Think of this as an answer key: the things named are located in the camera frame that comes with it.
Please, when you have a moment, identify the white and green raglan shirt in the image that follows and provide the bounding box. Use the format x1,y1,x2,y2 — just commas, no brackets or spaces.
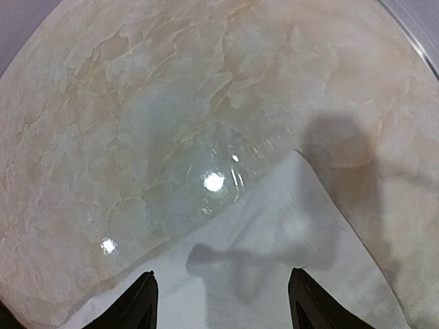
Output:
66,151,407,328

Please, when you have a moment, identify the front aluminium rail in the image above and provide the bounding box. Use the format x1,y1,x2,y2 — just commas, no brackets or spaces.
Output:
379,0,438,79

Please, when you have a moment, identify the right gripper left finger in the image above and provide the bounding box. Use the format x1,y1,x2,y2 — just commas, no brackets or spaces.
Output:
83,271,158,329

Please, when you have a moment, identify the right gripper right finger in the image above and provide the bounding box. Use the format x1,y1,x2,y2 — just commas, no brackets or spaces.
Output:
288,268,364,329

